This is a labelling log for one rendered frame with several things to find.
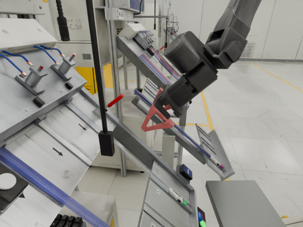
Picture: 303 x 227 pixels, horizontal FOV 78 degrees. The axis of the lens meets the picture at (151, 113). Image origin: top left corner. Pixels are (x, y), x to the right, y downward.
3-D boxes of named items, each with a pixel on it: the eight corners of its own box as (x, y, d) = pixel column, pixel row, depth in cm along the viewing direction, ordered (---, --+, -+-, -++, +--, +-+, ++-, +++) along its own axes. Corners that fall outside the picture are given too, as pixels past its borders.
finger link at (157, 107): (130, 124, 43) (159, 98, 39) (137, 111, 49) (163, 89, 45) (150, 144, 44) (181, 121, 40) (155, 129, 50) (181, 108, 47)
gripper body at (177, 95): (157, 100, 41) (183, 77, 38) (162, 87, 50) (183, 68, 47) (176, 120, 42) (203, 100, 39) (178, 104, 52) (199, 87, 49)
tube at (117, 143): (183, 202, 62) (186, 201, 62) (183, 206, 61) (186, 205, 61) (64, 97, 52) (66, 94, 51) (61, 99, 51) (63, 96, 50)
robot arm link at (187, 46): (245, 48, 39) (219, 52, 47) (214, 4, 34) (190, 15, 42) (210, 93, 39) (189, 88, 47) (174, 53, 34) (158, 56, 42)
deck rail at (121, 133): (181, 194, 74) (193, 187, 71) (181, 198, 72) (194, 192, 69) (31, 61, 59) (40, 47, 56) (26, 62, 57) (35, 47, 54)
